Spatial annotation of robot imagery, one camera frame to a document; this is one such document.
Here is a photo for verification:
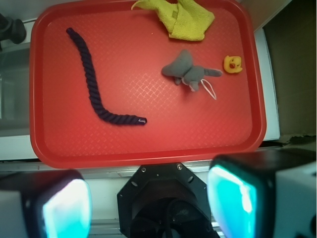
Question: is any dark purple twisted rope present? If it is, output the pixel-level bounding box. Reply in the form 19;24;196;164
65;27;148;126

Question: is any yellow microfiber cloth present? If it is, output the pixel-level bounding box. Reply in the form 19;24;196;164
131;0;215;41

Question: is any grey plush elephant toy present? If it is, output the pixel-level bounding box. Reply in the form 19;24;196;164
161;50;222;100

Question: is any red plastic tray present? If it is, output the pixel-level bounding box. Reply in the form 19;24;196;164
30;0;266;169

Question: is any dark grey clamp knob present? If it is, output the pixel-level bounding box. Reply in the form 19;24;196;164
0;14;26;44

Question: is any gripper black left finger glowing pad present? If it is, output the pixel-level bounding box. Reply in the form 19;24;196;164
0;170;92;238

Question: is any yellow rubber duck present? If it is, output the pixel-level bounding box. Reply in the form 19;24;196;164
223;56;243;74

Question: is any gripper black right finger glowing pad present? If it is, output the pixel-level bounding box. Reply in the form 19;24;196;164
207;148;317;238

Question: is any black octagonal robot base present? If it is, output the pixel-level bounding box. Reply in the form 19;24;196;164
117;163;219;238

